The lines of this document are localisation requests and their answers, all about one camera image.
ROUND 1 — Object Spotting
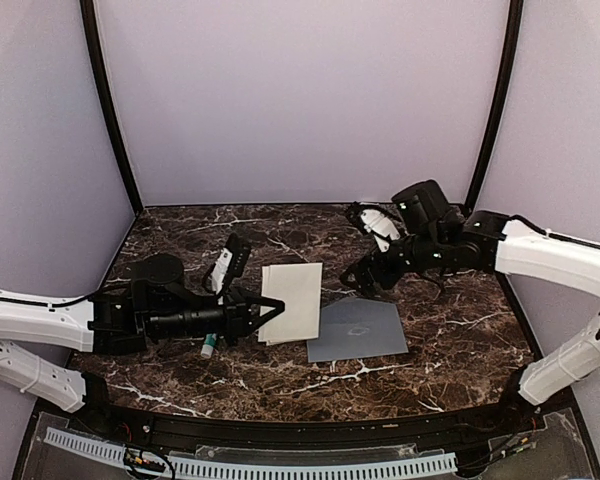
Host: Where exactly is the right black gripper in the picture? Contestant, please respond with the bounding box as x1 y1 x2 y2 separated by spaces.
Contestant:
341 226 448 296

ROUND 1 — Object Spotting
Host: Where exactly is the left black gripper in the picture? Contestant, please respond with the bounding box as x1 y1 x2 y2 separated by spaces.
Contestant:
148 286 285 348

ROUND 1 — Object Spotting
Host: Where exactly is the grey blue envelope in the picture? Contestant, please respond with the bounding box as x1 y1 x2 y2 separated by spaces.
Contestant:
307 298 408 363

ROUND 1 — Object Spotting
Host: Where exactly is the white letter paper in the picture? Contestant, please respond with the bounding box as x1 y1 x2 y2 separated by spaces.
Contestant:
258 263 323 345

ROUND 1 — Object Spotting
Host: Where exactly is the green white glue stick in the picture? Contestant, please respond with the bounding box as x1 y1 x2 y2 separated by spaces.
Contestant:
200 334 217 359

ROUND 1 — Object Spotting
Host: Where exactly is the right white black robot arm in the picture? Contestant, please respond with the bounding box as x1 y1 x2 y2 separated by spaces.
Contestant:
340 179 600 434

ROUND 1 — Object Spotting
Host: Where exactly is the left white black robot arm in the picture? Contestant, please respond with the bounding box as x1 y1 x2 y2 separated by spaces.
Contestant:
0 254 285 436

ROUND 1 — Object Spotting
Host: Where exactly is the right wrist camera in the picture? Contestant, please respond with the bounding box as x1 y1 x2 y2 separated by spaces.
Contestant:
345 202 401 252

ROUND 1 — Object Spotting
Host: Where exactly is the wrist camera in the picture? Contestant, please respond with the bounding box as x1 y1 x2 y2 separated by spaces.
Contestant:
201 233 251 296
345 202 401 252

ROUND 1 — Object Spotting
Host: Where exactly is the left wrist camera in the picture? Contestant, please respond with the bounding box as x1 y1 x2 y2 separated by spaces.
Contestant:
201 233 251 296

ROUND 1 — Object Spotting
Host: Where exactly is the black curved front rail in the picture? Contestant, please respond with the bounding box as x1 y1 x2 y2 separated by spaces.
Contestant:
73 370 536 450

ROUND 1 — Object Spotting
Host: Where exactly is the right black corner post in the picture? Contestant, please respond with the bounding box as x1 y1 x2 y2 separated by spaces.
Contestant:
464 0 524 211

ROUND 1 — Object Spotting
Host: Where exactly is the black corner post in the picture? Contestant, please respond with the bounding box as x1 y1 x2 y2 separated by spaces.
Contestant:
464 0 524 211
79 0 144 217

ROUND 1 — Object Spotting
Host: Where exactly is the left black corner post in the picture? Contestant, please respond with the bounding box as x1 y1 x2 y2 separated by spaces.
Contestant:
79 0 144 217

